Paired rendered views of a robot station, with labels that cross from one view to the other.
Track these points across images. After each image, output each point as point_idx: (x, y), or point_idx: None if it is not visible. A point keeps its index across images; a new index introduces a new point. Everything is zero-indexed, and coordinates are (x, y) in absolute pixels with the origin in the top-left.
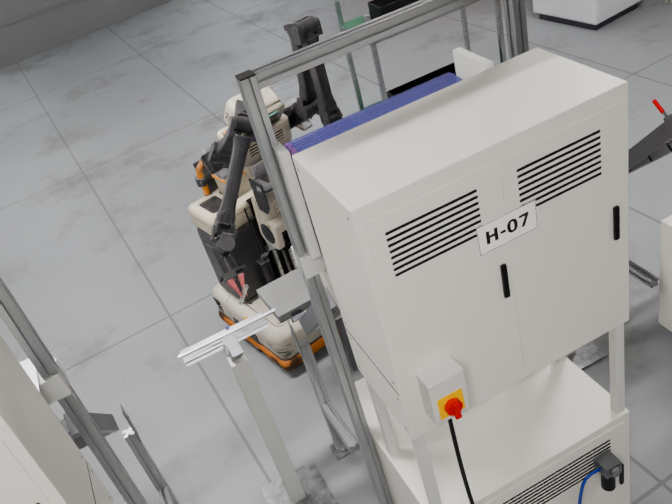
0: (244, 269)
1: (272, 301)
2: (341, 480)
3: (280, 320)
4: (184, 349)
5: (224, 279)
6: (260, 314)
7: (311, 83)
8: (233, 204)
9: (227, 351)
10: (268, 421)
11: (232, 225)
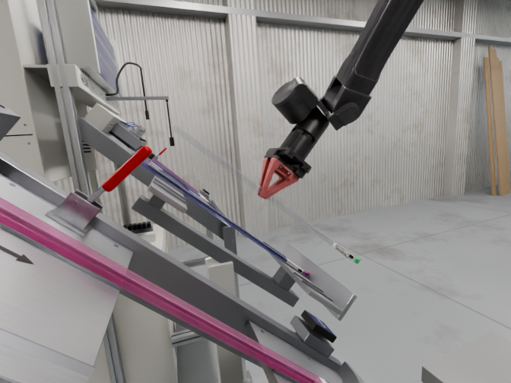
0: (302, 168)
1: (467, 355)
2: None
3: (422, 375)
4: (290, 245)
5: (265, 154)
6: (350, 295)
7: None
8: (364, 42)
9: (276, 273)
10: (219, 378)
11: (342, 87)
